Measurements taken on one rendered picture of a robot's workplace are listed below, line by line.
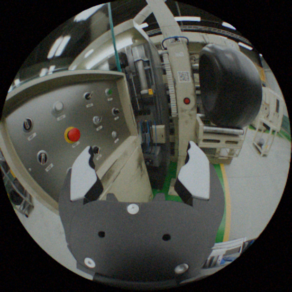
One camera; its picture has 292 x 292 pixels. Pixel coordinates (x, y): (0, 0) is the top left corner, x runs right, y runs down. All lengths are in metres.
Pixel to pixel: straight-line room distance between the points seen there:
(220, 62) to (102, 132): 0.62
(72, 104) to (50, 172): 0.22
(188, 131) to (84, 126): 0.61
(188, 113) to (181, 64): 0.32
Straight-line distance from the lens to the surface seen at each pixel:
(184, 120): 0.63
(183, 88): 0.60
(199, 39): 1.07
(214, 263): 0.56
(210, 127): 0.59
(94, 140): 0.36
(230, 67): 0.49
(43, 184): 0.32
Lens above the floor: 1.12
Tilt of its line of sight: 31 degrees down
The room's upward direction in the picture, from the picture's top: 12 degrees counter-clockwise
